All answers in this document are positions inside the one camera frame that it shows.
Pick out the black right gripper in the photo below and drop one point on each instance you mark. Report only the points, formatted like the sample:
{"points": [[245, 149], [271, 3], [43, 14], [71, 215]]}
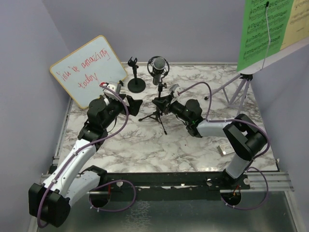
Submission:
{"points": [[162, 103]]}

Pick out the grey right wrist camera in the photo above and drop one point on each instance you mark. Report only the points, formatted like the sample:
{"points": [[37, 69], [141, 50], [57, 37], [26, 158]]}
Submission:
{"points": [[175, 89]]}

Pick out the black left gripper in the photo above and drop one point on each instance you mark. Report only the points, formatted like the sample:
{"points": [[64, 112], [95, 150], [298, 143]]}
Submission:
{"points": [[134, 105]]}

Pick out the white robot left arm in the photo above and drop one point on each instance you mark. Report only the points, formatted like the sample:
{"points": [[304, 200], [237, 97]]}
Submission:
{"points": [[50, 202]]}

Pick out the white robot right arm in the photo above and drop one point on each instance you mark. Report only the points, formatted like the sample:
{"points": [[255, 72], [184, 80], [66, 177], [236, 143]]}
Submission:
{"points": [[243, 135]]}

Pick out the yellow sheet music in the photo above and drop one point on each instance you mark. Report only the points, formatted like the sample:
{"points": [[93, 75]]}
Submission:
{"points": [[298, 24]]}

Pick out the black tripod mic stand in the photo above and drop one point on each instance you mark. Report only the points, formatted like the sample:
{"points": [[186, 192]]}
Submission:
{"points": [[156, 115]]}

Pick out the black condenser microphone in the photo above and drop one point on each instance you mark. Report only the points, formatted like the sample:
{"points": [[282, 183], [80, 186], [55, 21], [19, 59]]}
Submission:
{"points": [[158, 68]]}

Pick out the small silver box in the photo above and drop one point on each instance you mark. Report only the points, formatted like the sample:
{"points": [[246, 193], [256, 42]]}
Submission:
{"points": [[225, 149]]}

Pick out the black round-base mic stand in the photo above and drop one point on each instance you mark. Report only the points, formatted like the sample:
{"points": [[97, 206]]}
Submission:
{"points": [[135, 85]]}

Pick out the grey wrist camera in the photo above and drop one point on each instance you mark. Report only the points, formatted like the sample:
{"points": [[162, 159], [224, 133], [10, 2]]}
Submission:
{"points": [[115, 87], [175, 89]]}

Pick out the lilac music stand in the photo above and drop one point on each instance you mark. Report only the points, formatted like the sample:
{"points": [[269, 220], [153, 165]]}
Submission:
{"points": [[246, 75]]}

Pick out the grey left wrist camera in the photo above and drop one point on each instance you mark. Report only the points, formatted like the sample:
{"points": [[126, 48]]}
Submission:
{"points": [[115, 87]]}

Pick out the yellow-framed whiteboard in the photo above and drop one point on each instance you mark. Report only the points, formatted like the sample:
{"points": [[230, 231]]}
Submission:
{"points": [[81, 72]]}

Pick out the green sheet music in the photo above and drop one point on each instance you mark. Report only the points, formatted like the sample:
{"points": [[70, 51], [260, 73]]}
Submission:
{"points": [[263, 30]]}

